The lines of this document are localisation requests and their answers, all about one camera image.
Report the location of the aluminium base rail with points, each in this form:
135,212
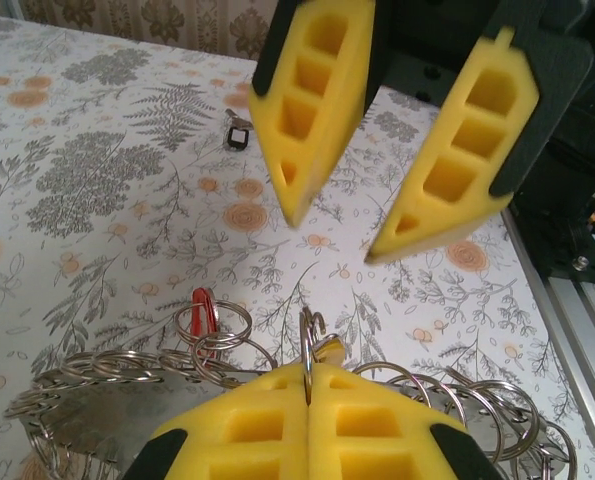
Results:
577,350

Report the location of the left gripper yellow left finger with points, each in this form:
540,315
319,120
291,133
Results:
237,435

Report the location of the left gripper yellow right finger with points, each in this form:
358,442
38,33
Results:
377,435

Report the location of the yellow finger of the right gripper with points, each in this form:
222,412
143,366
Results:
317,125
457,175

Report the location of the red key tag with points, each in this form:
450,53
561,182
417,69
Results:
199,310

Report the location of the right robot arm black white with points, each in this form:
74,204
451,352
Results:
567,175

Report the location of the floral patterned table cover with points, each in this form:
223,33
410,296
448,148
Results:
102,200

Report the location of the metal disc with key rings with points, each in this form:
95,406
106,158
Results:
102,425

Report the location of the black key tag with key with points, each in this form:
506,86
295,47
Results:
238,137

